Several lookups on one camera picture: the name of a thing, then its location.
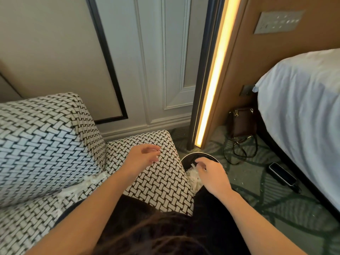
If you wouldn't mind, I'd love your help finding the person's left hand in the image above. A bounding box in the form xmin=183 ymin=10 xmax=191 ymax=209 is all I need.
xmin=123 ymin=144 xmax=162 ymax=182

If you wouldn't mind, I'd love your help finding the person's right hand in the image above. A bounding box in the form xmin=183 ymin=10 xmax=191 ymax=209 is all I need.
xmin=194 ymin=157 xmax=233 ymax=200

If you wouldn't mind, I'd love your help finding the white paper wad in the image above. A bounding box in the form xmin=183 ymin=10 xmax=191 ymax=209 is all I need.
xmin=185 ymin=162 xmax=205 ymax=195

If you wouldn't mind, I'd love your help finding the pile of white paper scraps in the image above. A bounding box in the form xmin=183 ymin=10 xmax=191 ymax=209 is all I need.
xmin=52 ymin=171 xmax=110 ymax=210

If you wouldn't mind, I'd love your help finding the black white woven-pattern sofa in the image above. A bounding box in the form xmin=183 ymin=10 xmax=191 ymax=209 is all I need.
xmin=0 ymin=92 xmax=196 ymax=255

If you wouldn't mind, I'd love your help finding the person's right forearm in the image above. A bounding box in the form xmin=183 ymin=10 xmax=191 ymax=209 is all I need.
xmin=219 ymin=189 xmax=308 ymax=255

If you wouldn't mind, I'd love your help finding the person's left forearm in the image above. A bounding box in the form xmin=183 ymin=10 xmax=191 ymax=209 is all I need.
xmin=25 ymin=170 xmax=133 ymax=255

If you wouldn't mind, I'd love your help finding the black round trash bin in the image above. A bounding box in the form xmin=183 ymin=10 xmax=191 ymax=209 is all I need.
xmin=180 ymin=152 xmax=228 ymax=195

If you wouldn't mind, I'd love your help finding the brown handbag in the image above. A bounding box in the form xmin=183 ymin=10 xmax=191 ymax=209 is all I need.
xmin=228 ymin=106 xmax=258 ymax=140

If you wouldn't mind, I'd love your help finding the black smartphone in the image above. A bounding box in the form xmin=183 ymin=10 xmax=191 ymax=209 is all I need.
xmin=267 ymin=162 xmax=298 ymax=187

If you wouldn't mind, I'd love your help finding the dark bed base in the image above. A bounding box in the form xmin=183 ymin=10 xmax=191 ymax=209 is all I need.
xmin=255 ymin=92 xmax=340 ymax=223

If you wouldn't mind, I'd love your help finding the lit yellow light strip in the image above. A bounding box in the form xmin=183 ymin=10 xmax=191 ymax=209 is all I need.
xmin=194 ymin=0 xmax=242 ymax=148

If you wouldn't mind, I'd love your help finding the white bed sheet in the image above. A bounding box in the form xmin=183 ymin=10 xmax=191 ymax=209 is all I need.
xmin=251 ymin=48 xmax=340 ymax=213

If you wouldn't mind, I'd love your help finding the wooden headboard panel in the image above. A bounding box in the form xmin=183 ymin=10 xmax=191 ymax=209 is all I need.
xmin=202 ymin=0 xmax=340 ymax=148

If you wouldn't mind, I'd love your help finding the silver wall switch panel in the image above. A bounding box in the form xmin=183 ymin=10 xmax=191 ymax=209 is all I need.
xmin=254 ymin=10 xmax=305 ymax=35

